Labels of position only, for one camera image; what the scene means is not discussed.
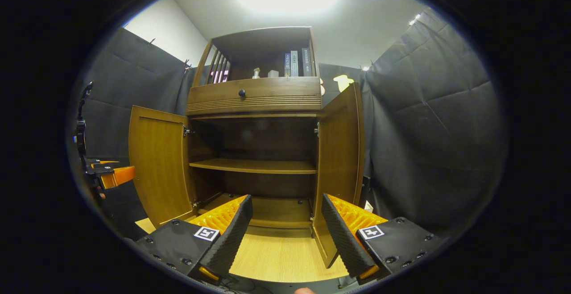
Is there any black backdrop cloth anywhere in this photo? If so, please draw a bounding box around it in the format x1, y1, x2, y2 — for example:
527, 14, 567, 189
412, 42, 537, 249
74, 8, 509, 241

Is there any wooden double-door shoe cabinet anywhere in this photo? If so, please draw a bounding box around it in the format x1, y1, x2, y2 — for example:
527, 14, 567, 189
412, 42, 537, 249
185, 26, 324, 230

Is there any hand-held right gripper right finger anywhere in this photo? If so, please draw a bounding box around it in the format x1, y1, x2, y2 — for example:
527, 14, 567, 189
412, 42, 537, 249
321, 194, 442, 281

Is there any wooden shoe cabinet door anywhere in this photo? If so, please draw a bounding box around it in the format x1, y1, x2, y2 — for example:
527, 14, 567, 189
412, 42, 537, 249
128, 105, 197, 228
312, 83, 365, 269

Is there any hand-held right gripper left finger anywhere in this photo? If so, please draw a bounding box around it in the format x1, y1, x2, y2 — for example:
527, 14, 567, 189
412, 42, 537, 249
136, 195, 253, 282

